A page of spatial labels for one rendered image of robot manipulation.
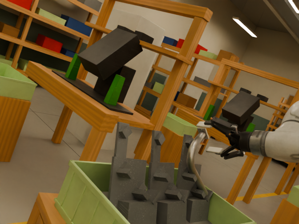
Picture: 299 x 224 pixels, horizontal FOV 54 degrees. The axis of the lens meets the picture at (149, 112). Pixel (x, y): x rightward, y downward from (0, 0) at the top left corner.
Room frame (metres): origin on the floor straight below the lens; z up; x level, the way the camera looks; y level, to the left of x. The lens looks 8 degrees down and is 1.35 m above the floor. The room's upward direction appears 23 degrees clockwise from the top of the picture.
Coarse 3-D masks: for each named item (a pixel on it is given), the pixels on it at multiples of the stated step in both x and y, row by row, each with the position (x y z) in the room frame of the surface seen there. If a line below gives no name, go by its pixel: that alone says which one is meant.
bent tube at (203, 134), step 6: (198, 132) 1.23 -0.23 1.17; (204, 132) 1.21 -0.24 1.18; (198, 138) 1.18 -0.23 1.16; (204, 138) 1.23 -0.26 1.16; (192, 144) 1.16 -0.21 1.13; (198, 144) 1.17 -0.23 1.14; (192, 150) 1.14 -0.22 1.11; (192, 156) 1.14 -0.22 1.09; (192, 162) 1.13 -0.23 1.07; (192, 168) 1.14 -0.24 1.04; (198, 174) 1.17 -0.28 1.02; (198, 180) 1.16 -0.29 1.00; (198, 186) 1.18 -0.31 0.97; (204, 186) 1.19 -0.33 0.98
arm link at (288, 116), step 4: (292, 104) 1.13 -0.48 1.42; (296, 104) 1.08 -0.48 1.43; (292, 108) 1.07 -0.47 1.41; (296, 108) 1.05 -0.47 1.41; (288, 112) 1.08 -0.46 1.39; (292, 112) 1.05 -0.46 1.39; (296, 112) 1.04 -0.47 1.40; (284, 116) 1.08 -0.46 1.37; (288, 116) 1.05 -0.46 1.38; (292, 116) 1.04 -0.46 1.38; (296, 116) 1.03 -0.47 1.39; (284, 120) 1.05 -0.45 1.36; (296, 120) 1.02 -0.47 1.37
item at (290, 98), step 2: (290, 94) 11.20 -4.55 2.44; (288, 96) 11.21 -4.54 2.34; (290, 96) 11.17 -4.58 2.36; (292, 96) 11.12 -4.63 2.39; (288, 98) 11.19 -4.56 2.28; (290, 98) 11.15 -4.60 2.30; (292, 98) 11.10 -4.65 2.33; (288, 100) 11.16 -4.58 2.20; (290, 100) 11.13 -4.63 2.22; (288, 102) 11.15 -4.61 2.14; (290, 102) 11.11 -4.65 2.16; (288, 104) 11.12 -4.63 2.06; (284, 108) 11.16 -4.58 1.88; (286, 108) 11.13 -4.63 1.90; (282, 112) 11.17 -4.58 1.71; (282, 114) 11.15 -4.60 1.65; (284, 114) 11.10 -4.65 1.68; (280, 118) 11.15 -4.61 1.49
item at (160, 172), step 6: (162, 168) 1.04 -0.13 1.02; (156, 174) 1.03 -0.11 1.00; (162, 174) 1.01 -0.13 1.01; (168, 174) 1.01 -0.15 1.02; (156, 180) 1.03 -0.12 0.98; (162, 180) 1.01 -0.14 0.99; (168, 180) 1.00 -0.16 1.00; (168, 186) 1.09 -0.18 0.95; (174, 186) 1.09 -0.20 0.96; (168, 192) 1.06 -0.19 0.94; (174, 192) 1.05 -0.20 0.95; (174, 198) 1.06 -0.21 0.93; (180, 198) 1.05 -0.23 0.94
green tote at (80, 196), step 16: (80, 176) 0.87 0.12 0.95; (96, 176) 1.02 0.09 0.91; (176, 176) 1.35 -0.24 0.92; (64, 192) 0.91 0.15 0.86; (80, 192) 0.86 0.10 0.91; (96, 192) 0.80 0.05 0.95; (64, 208) 0.89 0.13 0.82; (80, 208) 0.84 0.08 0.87; (96, 208) 0.79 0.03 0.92; (112, 208) 0.75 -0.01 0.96; (224, 208) 1.17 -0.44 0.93
